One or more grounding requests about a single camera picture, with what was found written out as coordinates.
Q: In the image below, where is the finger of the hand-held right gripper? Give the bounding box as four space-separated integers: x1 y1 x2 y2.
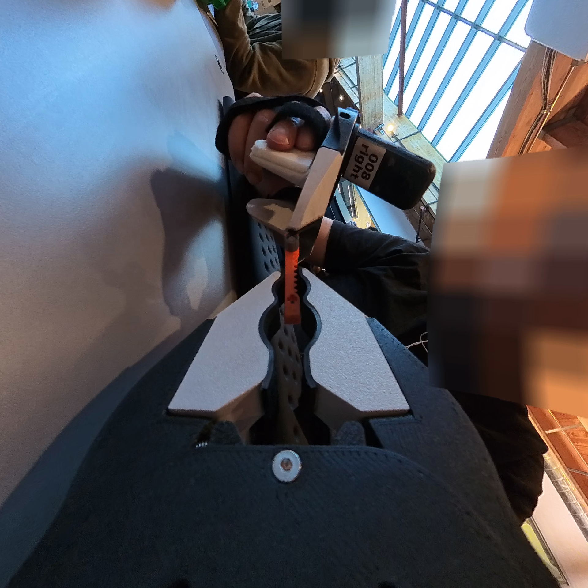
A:
286 147 347 236
246 198 298 240

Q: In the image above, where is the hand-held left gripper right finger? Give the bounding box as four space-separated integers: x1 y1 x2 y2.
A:
301 270 410 436

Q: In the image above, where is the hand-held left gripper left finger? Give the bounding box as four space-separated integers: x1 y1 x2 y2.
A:
168 270 282 443

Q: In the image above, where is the orange toothed toy beam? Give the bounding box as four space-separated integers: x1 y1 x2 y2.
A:
282 246 304 325

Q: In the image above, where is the person's right forearm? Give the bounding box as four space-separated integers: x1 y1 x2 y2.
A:
316 216 341 273

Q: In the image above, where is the person's right hand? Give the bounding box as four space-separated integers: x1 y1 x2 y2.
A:
227 108 322 189

